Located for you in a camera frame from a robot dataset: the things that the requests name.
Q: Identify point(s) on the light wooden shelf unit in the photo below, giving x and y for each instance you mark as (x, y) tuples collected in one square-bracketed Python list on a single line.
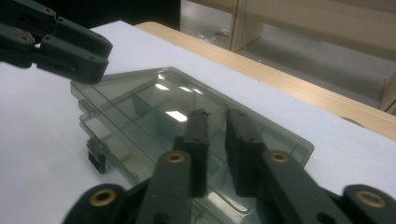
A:
[(311, 18)]

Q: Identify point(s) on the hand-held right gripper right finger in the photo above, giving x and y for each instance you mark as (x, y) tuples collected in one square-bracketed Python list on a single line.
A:
[(246, 161)]

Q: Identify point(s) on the crumpled white litter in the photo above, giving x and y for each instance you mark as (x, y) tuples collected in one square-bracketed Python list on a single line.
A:
[(222, 31)]

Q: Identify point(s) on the translucent grey compartment box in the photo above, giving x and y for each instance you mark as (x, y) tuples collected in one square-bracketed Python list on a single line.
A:
[(140, 102)]

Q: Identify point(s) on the clear plastic litter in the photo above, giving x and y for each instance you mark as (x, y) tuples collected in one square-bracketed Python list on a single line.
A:
[(204, 36)]

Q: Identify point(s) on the white table sheet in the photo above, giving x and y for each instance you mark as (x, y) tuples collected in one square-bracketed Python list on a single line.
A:
[(46, 140)]

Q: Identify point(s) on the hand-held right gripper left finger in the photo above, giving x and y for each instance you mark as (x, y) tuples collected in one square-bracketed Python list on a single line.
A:
[(196, 155)]

